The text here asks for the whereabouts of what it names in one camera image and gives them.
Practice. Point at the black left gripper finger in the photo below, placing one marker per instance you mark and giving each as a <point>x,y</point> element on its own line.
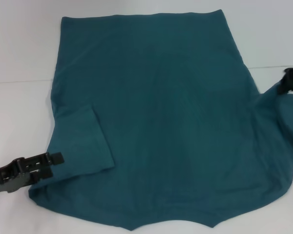
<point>41,175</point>
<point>57,158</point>

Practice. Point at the teal blue t-shirt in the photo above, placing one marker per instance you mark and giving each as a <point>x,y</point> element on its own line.
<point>161,109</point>

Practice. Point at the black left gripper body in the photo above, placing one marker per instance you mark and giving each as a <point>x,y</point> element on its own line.
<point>7,179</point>

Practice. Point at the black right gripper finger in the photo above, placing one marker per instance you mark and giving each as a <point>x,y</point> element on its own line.
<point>286,85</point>
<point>291,71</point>

